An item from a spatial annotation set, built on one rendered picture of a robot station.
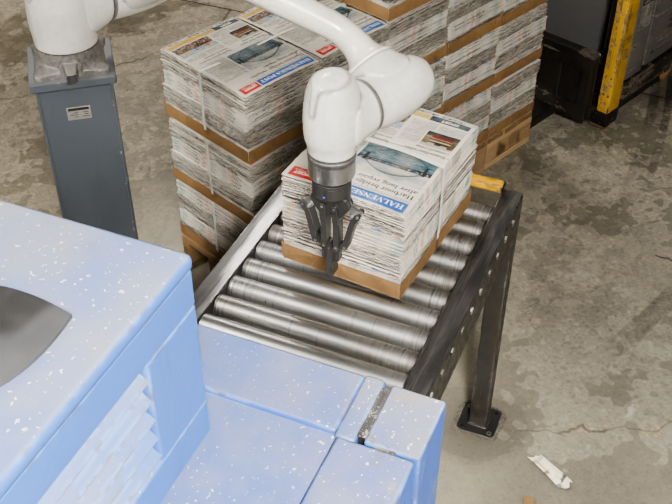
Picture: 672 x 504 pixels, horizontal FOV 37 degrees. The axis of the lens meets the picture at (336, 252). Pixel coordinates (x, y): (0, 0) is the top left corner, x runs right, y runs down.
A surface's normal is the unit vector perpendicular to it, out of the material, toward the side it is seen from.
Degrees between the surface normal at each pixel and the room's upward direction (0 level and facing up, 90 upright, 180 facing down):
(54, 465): 90
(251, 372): 0
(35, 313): 1
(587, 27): 90
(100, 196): 90
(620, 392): 0
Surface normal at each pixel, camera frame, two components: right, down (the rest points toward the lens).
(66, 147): 0.25, 0.62
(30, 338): 0.02, -0.77
